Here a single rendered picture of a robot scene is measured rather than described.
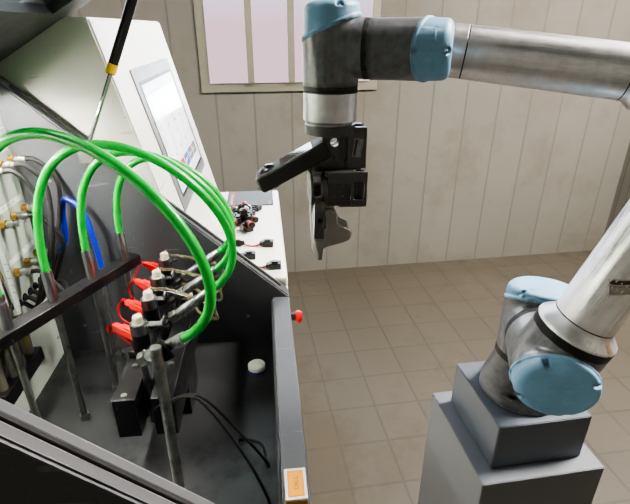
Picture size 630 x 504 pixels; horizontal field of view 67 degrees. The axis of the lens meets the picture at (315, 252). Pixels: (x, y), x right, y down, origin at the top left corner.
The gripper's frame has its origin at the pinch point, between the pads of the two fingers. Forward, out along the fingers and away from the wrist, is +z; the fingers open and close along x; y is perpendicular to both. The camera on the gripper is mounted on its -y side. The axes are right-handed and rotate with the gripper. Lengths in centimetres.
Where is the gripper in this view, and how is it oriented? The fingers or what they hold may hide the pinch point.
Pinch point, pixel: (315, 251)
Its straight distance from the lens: 75.7
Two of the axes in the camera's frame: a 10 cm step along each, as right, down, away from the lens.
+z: 0.0, 9.1, 4.2
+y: 9.9, -0.4, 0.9
